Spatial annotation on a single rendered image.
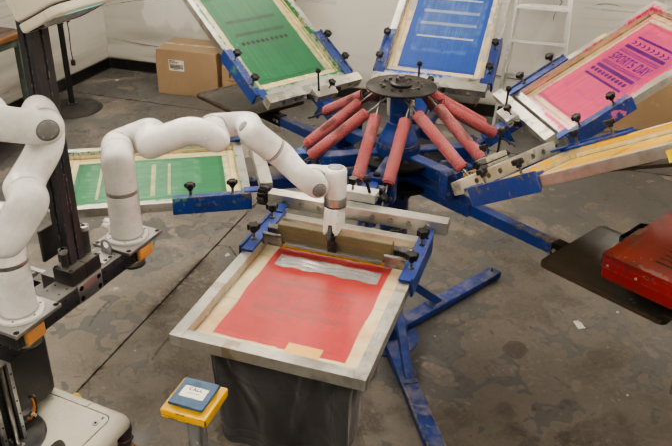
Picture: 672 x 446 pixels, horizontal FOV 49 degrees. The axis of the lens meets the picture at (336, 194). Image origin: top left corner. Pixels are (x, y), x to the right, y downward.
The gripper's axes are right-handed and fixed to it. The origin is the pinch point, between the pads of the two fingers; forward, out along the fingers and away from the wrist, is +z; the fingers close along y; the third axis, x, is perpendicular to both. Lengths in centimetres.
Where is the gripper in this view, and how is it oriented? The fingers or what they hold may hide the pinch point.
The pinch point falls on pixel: (334, 243)
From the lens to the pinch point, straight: 253.5
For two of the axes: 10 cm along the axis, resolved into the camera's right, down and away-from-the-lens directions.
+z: -0.1, 8.9, 4.5
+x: 9.5, 1.6, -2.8
